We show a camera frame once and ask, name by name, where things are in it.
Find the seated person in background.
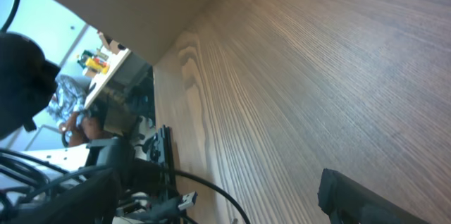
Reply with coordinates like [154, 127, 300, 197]
[45, 74, 110, 147]

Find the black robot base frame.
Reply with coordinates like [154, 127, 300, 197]
[142, 125, 179, 200]

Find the black cable bundle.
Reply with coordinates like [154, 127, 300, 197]
[0, 148, 252, 224]

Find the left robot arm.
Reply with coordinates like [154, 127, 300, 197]
[1, 32, 135, 183]

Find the black left camera cable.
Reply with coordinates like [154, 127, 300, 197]
[0, 0, 22, 34]

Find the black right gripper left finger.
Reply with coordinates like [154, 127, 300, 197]
[7, 167, 122, 224]

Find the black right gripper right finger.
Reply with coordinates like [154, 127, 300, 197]
[318, 168, 428, 224]

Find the white background desk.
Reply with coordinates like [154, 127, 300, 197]
[83, 48, 152, 137]

